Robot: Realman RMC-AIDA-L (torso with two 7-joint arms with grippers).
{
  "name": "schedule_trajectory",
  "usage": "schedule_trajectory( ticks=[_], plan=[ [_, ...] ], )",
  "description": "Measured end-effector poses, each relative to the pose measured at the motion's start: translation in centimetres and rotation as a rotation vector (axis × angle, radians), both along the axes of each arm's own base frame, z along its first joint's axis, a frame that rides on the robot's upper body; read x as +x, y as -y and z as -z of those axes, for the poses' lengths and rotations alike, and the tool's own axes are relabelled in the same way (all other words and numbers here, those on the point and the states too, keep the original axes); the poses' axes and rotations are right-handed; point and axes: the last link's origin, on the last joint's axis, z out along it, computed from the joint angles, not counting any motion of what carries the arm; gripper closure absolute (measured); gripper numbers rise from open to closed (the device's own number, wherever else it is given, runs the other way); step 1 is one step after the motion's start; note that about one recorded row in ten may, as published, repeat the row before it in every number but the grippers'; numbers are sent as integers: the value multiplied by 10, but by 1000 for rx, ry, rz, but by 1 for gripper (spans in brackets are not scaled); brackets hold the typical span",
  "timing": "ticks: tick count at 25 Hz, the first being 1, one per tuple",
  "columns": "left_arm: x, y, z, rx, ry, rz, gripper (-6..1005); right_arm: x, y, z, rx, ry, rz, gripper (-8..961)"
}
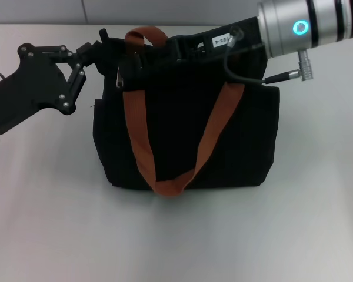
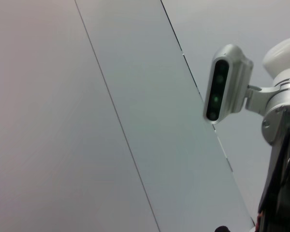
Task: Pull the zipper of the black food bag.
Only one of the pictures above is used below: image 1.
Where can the silver zipper pull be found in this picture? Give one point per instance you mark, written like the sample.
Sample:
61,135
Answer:
119,80

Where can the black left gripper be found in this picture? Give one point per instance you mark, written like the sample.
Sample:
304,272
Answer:
29,85

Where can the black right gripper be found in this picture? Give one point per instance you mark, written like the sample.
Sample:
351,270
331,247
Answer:
241,38

